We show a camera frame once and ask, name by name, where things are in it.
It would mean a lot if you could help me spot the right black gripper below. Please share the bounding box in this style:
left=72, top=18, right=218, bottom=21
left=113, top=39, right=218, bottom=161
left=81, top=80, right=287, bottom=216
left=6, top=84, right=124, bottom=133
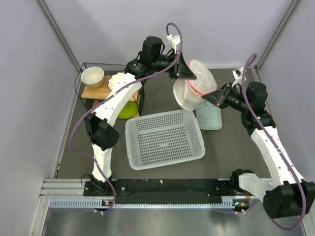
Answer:
left=202, top=82, right=251, bottom=113

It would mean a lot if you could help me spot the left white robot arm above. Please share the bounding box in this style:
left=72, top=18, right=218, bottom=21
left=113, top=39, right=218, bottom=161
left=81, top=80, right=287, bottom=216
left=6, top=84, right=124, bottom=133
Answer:
left=84, top=35, right=196, bottom=195

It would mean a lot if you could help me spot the lime green plate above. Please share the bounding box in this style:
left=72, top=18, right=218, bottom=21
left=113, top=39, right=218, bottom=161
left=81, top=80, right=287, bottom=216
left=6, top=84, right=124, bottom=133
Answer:
left=118, top=102, right=138, bottom=119

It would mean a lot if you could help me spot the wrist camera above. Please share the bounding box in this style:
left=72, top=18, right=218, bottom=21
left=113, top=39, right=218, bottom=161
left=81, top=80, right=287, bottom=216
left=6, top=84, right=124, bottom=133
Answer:
left=167, top=34, right=181, bottom=52
left=232, top=66, right=244, bottom=80

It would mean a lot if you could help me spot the light green divided tray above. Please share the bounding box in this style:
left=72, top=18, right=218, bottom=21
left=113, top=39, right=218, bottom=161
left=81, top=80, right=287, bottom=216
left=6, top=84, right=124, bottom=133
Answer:
left=195, top=102, right=222, bottom=130

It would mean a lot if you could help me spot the white scalloped bowl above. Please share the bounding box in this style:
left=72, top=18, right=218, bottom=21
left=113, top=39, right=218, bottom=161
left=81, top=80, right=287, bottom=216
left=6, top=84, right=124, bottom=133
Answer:
left=108, top=72, right=124, bottom=91

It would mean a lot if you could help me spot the purple cable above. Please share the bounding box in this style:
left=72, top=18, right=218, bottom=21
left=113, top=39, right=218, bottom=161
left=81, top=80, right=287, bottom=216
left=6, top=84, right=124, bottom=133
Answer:
left=68, top=22, right=183, bottom=212
left=241, top=53, right=310, bottom=231

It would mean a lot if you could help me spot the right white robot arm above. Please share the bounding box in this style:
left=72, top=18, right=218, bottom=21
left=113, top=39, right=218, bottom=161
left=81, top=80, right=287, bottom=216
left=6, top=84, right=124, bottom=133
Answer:
left=202, top=82, right=315, bottom=219

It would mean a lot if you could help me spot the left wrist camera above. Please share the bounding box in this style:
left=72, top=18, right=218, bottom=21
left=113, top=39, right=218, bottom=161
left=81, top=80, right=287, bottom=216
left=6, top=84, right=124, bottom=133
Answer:
left=167, top=34, right=181, bottom=52

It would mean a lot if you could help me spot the cream ceramic bowl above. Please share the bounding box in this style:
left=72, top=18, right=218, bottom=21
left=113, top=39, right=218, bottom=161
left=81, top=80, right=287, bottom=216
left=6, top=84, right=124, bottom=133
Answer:
left=80, top=66, right=105, bottom=89

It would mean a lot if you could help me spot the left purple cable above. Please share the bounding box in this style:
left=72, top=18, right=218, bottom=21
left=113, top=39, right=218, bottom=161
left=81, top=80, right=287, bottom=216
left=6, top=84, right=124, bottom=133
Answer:
left=68, top=22, right=183, bottom=212

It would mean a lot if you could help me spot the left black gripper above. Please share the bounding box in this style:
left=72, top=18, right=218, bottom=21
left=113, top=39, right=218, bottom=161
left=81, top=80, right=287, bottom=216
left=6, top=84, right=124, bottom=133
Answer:
left=151, top=50, right=195, bottom=79

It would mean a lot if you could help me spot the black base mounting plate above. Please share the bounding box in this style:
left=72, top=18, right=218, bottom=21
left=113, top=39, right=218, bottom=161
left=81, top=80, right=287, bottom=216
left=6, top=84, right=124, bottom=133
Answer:
left=83, top=178, right=247, bottom=205

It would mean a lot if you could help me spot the white plastic perforated basket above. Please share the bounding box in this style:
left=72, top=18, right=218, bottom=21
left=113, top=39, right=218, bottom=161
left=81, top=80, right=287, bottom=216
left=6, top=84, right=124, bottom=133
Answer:
left=125, top=110, right=206, bottom=171

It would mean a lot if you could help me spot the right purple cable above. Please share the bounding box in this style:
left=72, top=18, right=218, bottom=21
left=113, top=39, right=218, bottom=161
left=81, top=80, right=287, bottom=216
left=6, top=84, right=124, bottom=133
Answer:
left=241, top=53, right=310, bottom=231

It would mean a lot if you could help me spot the black wire wooden shelf rack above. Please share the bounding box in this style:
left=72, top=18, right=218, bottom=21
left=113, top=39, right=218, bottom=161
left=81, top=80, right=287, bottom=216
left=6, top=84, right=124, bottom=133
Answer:
left=75, top=62, right=145, bottom=117

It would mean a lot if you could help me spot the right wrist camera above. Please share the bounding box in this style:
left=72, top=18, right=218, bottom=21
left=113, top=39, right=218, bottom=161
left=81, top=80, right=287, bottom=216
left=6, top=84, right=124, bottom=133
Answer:
left=232, top=66, right=244, bottom=80

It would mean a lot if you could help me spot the grey slotted cable duct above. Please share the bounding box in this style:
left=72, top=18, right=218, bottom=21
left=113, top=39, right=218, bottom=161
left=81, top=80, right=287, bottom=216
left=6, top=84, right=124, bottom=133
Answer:
left=49, top=199, right=249, bottom=209

